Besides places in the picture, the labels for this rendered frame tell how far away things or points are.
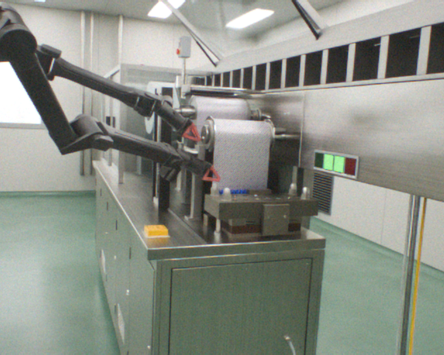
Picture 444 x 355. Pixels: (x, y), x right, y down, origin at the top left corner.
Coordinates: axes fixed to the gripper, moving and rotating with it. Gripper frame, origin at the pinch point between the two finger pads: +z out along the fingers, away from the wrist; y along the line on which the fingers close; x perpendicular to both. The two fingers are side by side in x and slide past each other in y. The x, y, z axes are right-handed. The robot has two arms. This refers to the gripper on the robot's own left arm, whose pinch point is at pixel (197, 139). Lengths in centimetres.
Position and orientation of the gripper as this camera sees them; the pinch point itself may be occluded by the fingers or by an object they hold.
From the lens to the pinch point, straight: 170.9
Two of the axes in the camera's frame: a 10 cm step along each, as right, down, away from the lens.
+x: 5.9, -8.0, 1.2
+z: 7.2, 5.9, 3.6
